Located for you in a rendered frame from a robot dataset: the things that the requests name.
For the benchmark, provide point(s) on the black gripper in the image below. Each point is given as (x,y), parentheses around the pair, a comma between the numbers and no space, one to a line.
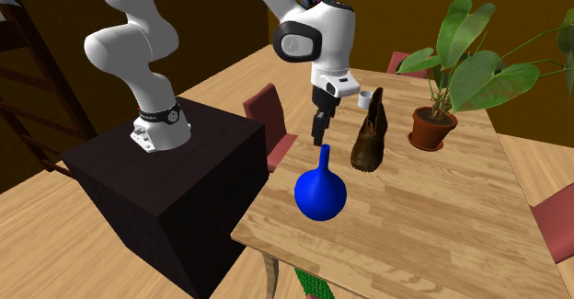
(323,100)

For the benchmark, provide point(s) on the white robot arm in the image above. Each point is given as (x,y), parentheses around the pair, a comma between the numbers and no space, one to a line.
(148,42)

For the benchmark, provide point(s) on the small white cup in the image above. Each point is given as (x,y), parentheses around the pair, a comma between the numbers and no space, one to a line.
(364,100)

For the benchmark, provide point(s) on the brown leather boot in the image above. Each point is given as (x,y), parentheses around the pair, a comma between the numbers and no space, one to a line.
(370,145)

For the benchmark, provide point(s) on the red chair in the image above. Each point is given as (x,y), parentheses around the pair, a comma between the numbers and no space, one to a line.
(556,222)
(397,62)
(267,112)

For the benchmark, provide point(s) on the blue round vase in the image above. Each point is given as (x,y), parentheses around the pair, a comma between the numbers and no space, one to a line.
(320,195)

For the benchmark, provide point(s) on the light wooden table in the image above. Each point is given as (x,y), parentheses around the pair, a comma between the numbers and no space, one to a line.
(426,226)

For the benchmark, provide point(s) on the green plant in brown pot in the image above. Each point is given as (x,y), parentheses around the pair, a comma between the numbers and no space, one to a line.
(468,71)

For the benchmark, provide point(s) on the green studded object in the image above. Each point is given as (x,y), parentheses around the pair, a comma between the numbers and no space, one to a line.
(314,285)

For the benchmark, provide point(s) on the dark robot stand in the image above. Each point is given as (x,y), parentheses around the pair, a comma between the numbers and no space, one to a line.
(170,199)

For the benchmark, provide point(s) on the dark wooden ladder shelf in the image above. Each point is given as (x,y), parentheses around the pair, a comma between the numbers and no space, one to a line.
(27,87)

